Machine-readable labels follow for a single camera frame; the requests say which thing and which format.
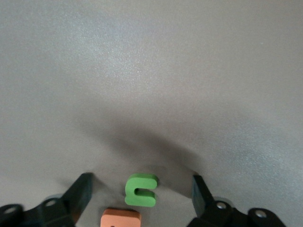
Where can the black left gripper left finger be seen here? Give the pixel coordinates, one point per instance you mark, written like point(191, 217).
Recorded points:
point(80, 194)

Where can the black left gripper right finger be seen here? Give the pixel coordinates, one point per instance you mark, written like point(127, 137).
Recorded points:
point(201, 196)

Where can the green foam letter U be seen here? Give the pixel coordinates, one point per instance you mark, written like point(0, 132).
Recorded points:
point(132, 191)

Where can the orange foam letter E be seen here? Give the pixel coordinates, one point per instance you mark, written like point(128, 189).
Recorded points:
point(120, 217)

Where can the brown table cover sheet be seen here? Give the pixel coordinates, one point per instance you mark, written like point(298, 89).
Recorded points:
point(151, 71)

